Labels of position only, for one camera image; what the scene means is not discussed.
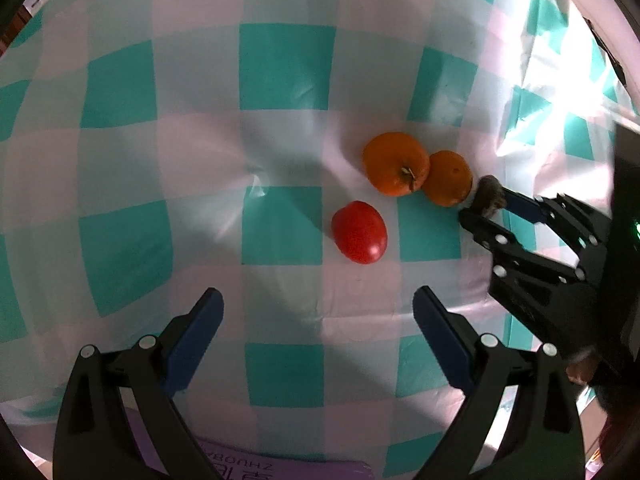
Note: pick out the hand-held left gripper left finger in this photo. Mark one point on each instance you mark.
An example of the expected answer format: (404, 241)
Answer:
(192, 340)

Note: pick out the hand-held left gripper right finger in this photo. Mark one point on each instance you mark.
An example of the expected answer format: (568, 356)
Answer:
(442, 340)

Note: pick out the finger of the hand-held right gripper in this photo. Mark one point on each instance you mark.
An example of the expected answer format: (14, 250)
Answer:
(522, 206)
(505, 255)

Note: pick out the brown wrinkled passion fruit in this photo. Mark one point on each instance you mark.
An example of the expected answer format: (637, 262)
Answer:
(489, 194)

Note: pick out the red tomato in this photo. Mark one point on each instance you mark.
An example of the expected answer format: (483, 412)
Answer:
(360, 232)

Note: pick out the person's right hand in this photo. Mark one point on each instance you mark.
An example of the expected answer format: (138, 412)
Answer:
(581, 371)

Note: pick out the orange tangerine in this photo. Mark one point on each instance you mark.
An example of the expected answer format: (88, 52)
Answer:
(390, 160)
(450, 180)

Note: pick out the teal checkered tablecloth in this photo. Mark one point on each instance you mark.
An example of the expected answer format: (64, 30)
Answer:
(280, 125)

